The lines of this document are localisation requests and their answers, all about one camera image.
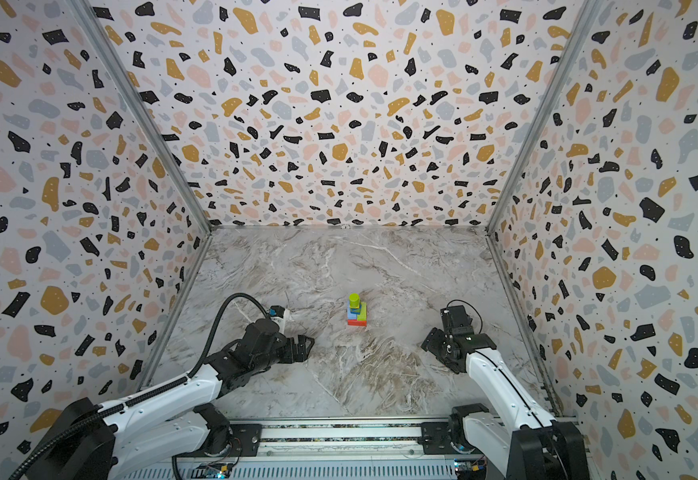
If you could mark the left corner aluminium profile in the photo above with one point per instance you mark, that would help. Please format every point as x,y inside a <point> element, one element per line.
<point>86,18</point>

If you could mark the corner aluminium profile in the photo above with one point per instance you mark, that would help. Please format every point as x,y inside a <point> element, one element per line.
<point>580,28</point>
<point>86,18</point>

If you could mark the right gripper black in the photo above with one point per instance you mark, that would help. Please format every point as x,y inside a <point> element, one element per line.
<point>442,346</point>

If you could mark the left electronics board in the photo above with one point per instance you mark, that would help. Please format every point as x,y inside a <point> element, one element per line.
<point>221,471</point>

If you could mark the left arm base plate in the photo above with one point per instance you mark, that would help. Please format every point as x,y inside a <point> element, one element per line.
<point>236,440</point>

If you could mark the electronics board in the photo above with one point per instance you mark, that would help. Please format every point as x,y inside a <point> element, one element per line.
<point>221,471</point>
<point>470,469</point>

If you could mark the right corner aluminium profile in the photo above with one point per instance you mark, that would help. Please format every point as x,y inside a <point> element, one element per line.
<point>580,28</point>

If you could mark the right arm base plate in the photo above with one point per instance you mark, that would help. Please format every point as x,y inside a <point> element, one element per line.
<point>437,438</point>

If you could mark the right electronics board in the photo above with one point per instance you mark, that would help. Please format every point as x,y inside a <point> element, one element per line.
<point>470,469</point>

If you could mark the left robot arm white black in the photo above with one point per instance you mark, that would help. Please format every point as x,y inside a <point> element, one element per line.
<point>109,440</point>

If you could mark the lime green cylinder block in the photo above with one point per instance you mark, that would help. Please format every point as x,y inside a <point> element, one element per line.
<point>354,299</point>

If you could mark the red block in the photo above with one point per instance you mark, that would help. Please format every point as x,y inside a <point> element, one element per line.
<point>357,323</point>

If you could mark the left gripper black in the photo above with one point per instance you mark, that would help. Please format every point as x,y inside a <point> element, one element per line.
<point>301,353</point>

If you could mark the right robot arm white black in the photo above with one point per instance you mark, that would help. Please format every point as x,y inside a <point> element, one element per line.
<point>516,436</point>

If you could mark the aluminium mounting rail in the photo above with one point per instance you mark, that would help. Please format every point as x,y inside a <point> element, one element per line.
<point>327,448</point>

